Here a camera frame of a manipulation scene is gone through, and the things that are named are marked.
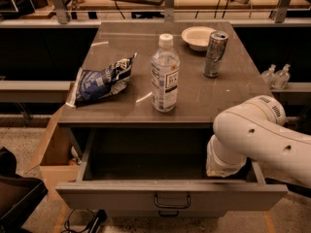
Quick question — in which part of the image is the grey top drawer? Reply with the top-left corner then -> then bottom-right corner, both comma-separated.
56,128 -> 288,212

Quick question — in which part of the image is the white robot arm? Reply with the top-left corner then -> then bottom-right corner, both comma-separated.
206,95 -> 311,186

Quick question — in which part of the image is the grey drawer cabinet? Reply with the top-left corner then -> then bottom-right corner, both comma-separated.
57,20 -> 276,218

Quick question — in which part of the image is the clear plastic water bottle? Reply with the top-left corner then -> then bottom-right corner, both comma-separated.
151,33 -> 180,113

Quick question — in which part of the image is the blue chip bag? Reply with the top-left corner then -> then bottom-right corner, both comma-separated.
66,53 -> 137,108

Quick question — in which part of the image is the white bowl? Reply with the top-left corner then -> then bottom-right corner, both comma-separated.
182,26 -> 215,51

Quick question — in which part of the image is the silver drink can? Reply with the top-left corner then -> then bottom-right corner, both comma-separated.
203,31 -> 228,78

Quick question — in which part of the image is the cardboard box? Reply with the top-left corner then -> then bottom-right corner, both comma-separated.
28,108 -> 79,200

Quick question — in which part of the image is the left sanitizer bottle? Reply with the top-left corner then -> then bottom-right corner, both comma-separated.
261,64 -> 276,87

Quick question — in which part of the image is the sanitizer bottle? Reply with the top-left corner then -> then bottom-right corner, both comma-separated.
261,64 -> 276,87
272,64 -> 291,89

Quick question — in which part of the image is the right sanitizer bottle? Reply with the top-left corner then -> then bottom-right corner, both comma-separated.
272,64 -> 291,89

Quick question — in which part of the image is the black office chair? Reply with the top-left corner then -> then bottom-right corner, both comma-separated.
0,148 -> 48,233

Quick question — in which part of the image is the black cable on floor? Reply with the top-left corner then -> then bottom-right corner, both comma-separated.
59,208 -> 108,233

